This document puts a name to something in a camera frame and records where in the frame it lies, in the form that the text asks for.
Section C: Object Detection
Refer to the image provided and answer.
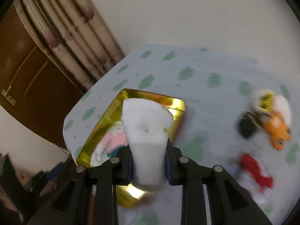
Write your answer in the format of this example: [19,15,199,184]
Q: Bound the red gold toffee tin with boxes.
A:
[76,89,185,208]

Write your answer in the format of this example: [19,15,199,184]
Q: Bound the red white cloth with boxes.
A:
[238,153,274,197]

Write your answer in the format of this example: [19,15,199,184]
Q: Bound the pink teal wipes pack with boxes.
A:
[90,121,128,167]

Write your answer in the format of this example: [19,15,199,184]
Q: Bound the white socks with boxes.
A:
[121,98,173,186]

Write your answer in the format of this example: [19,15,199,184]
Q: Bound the orange plush toy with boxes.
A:
[263,111,291,151]

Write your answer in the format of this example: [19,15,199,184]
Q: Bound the white sock yellow trim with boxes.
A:
[251,89,292,127]

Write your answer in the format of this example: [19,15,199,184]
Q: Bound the dark wooden door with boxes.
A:
[1,5,82,148]

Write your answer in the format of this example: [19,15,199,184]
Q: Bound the beige floral curtain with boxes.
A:
[14,0,124,92]

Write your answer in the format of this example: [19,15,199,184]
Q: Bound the black strap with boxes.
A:
[237,111,263,139]

